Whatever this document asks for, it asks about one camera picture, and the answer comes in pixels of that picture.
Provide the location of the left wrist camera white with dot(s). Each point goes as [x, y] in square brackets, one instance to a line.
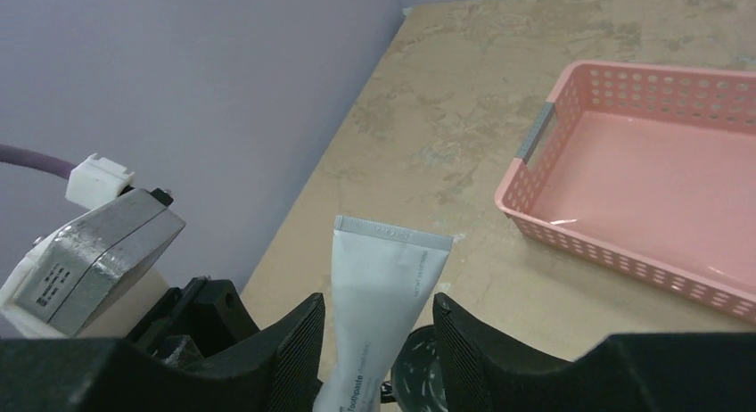
[94, 275]

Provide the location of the pink plastic basket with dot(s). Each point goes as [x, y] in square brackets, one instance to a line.
[649, 170]

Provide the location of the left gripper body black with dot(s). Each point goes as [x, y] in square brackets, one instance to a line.
[195, 322]

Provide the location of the white toothpaste black cap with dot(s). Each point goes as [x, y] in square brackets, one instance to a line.
[382, 276]

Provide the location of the dark green mug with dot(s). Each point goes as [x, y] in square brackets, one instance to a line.
[415, 377]

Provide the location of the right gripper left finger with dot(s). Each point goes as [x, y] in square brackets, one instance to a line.
[273, 370]

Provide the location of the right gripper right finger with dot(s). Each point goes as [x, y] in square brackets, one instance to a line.
[484, 369]

